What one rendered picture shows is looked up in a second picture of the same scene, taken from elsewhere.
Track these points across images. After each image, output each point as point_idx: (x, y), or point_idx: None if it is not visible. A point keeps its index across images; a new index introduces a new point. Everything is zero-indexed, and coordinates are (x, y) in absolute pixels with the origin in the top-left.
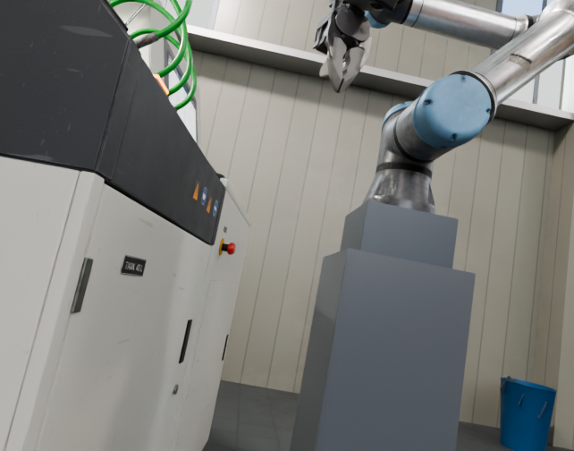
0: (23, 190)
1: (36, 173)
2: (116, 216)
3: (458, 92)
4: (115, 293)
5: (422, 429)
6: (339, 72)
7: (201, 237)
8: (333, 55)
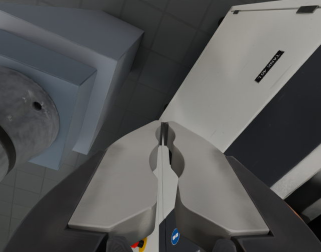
0: None
1: None
2: (317, 30)
3: None
4: (273, 49)
5: (76, 16)
6: (182, 131)
7: None
8: (223, 160)
